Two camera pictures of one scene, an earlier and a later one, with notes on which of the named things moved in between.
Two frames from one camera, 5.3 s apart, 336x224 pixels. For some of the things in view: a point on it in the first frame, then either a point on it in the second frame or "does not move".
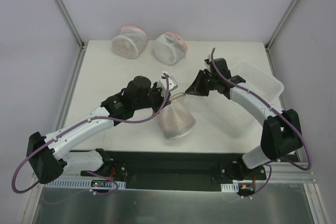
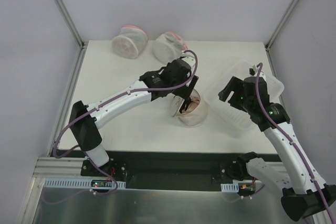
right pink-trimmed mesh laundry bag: x=169 y=48 does not move
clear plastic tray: x=234 y=116 does not move
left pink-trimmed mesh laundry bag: x=130 y=41 does not move
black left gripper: x=159 y=97 → x=188 y=89
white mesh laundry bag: x=177 y=118 → x=193 y=118
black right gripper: x=208 y=83 → x=231 y=94
